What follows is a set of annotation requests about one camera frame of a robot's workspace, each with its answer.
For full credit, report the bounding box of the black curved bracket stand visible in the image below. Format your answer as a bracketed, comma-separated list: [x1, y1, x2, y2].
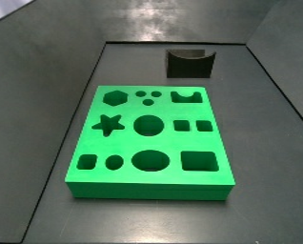
[165, 50, 216, 78]

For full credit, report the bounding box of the green foam shape board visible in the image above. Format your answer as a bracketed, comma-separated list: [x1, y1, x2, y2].
[65, 86, 234, 200]

